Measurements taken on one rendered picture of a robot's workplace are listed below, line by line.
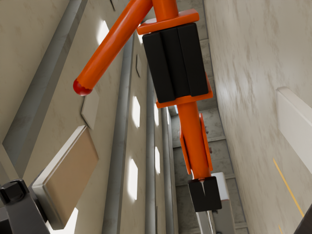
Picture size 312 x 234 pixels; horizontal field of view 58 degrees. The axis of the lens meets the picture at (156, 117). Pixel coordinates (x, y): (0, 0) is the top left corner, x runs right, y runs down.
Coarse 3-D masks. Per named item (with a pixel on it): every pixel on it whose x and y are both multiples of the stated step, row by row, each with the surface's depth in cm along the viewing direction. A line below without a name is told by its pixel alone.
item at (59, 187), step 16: (80, 128) 20; (64, 144) 18; (80, 144) 18; (64, 160) 16; (80, 160) 18; (96, 160) 20; (48, 176) 14; (64, 176) 16; (80, 176) 18; (48, 192) 14; (64, 192) 15; (80, 192) 17; (48, 208) 14; (64, 208) 15; (64, 224) 15
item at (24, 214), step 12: (12, 180) 14; (0, 192) 13; (12, 192) 13; (24, 192) 14; (12, 204) 13; (24, 204) 13; (12, 216) 12; (24, 216) 12; (36, 216) 12; (12, 228) 12; (24, 228) 11; (36, 228) 11
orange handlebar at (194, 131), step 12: (156, 0) 26; (168, 0) 26; (156, 12) 27; (168, 12) 26; (180, 108) 30; (192, 108) 30; (180, 120) 31; (192, 120) 31; (180, 132) 33; (192, 132) 31; (204, 132) 31; (192, 144) 32; (204, 144) 32; (192, 156) 33; (204, 156) 33; (192, 168) 33; (204, 168) 33
